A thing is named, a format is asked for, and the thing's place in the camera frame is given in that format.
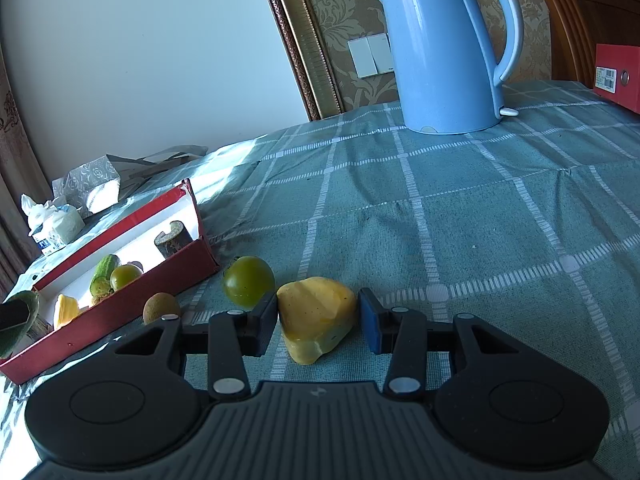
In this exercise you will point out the white tissue pack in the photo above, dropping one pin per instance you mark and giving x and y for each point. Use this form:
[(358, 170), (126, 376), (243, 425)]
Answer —
[(62, 227)]

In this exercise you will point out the brown wooden headboard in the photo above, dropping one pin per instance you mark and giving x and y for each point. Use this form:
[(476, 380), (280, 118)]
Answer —
[(575, 10)]

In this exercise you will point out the small yellow jackfruit piece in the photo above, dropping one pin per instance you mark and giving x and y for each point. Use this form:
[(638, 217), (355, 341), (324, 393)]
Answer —
[(65, 311)]

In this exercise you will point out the green cucumber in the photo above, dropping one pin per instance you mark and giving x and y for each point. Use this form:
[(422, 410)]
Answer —
[(105, 272), (15, 344)]

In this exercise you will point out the white wall light switch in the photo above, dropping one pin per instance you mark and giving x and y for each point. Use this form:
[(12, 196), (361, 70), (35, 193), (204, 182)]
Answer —
[(370, 56)]

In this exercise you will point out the red cardboard tray box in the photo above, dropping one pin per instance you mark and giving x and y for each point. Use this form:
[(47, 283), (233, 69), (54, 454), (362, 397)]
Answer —
[(150, 300)]

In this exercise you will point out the brown round fruit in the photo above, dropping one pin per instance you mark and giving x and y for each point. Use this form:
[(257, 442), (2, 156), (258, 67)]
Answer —
[(161, 308), (100, 300)]

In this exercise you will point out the dark wooden wall frame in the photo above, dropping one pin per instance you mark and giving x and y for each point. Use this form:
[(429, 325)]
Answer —
[(295, 45)]

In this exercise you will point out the green tomato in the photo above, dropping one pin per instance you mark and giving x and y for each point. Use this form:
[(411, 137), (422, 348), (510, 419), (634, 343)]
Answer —
[(247, 281), (125, 276)]

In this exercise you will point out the teal checked tablecloth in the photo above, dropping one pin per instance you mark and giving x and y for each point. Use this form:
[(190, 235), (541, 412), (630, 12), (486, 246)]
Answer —
[(450, 210)]

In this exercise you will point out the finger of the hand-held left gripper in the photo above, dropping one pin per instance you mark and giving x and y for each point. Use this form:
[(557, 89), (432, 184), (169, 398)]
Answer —
[(12, 316)]

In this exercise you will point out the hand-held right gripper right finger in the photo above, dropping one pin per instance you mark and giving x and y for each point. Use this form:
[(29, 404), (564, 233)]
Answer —
[(372, 320)]

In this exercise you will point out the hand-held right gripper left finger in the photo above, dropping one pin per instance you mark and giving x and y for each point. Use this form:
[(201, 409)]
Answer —
[(262, 327)]

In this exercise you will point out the large yellow jackfruit piece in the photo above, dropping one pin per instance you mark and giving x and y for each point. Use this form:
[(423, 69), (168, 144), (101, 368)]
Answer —
[(315, 322)]

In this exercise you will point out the blue electric kettle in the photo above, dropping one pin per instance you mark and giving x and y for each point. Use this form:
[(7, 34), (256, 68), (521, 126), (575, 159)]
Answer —
[(440, 60)]

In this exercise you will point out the grey patterned gift bag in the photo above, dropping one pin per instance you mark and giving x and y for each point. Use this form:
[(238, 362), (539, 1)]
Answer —
[(90, 180)]

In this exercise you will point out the dark sugarcane piece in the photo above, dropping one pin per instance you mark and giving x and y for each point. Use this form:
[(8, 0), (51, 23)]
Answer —
[(42, 330), (172, 241)]

